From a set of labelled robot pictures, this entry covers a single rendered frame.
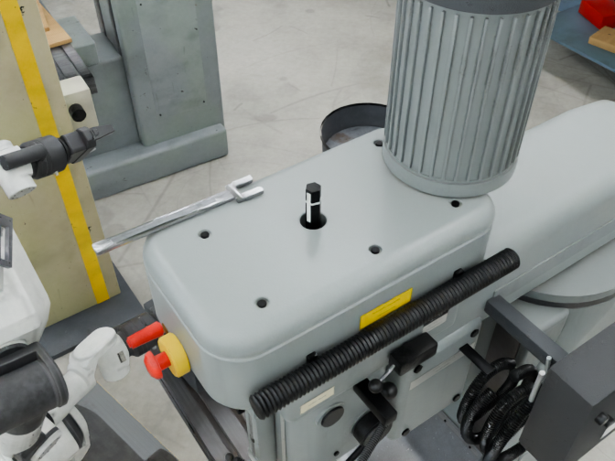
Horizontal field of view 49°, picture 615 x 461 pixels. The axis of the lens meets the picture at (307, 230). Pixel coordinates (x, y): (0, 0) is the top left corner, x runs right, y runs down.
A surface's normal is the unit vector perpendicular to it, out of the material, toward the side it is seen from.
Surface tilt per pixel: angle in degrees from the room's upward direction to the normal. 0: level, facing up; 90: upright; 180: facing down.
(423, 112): 90
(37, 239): 90
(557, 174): 0
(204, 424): 0
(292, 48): 0
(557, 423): 90
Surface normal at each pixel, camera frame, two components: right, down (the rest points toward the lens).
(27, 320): 0.64, 0.33
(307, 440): -0.08, 0.69
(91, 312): 0.00, -0.72
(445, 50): -0.50, 0.60
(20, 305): 0.42, -0.33
